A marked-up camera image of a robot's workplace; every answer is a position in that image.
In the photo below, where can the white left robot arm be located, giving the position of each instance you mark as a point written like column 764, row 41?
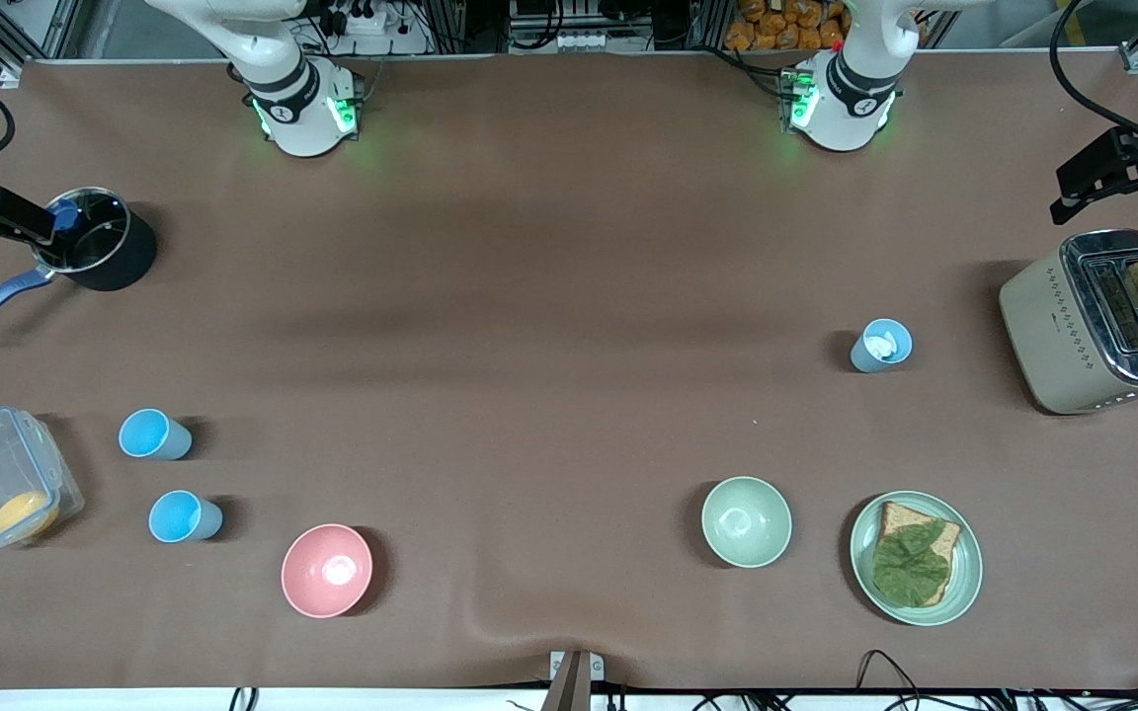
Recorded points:
column 841, row 120

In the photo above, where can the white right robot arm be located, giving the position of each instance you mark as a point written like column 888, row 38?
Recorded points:
column 302, row 120

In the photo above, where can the glass lid with blue knob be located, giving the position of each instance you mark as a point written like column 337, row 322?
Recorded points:
column 95, row 239

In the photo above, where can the beige and chrome toaster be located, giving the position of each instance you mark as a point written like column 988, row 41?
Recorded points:
column 1048, row 336

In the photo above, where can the crumpled white paper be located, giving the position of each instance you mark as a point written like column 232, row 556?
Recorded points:
column 882, row 346

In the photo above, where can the orange round food piece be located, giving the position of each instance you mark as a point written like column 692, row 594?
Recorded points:
column 24, row 513

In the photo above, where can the blue cup with white paper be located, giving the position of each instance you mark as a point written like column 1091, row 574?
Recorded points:
column 863, row 355

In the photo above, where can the bread slice under lettuce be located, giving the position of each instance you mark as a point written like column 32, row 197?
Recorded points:
column 900, row 515

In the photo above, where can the bag of orange buns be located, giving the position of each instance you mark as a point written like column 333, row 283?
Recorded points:
column 786, row 25

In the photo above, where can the pale green plate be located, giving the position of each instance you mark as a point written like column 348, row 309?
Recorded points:
column 964, row 573

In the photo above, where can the green lettuce leaf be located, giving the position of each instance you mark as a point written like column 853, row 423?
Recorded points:
column 910, row 568

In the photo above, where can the pink bowl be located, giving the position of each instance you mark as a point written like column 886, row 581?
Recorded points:
column 327, row 571

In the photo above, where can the pale green bowl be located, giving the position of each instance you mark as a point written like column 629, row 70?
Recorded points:
column 747, row 521

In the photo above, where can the white power strip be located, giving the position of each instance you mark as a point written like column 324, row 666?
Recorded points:
column 582, row 41

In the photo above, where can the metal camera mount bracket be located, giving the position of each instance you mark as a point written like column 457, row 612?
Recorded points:
column 576, row 676

